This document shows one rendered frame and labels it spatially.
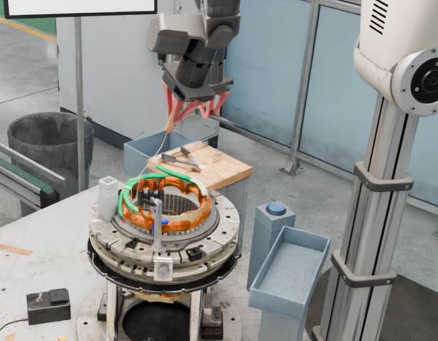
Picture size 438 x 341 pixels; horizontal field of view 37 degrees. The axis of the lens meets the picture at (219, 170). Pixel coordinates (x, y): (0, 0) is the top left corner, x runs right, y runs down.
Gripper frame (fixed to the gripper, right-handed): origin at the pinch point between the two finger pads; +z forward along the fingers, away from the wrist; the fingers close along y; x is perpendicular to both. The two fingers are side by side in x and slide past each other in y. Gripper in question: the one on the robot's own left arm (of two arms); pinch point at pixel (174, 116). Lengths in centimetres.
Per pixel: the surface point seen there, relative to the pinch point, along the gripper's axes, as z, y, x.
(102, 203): 21.5, 1.3, -11.0
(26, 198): 89, -61, 6
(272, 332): 30.1, 36.5, 14.9
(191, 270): 20.8, 22.6, -1.2
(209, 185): 26.9, -2.7, 20.9
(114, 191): 18.2, 1.5, -9.1
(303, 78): 103, -129, 195
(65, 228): 69, -30, 3
